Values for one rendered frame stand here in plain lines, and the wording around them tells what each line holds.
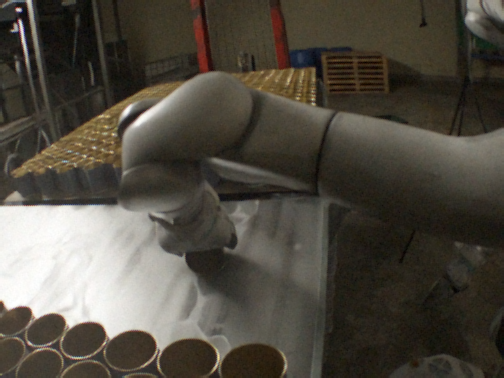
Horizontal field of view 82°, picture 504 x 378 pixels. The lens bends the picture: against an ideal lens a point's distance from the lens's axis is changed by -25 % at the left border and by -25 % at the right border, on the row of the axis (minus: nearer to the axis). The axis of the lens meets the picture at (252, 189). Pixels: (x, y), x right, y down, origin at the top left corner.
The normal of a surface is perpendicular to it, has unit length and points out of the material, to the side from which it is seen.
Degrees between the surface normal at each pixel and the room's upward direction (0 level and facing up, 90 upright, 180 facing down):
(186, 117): 54
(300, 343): 0
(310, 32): 90
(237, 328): 0
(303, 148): 66
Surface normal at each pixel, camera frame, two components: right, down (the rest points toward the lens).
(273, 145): -0.46, -0.05
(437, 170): -0.37, -0.25
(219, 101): -0.16, -0.25
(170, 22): -0.17, 0.43
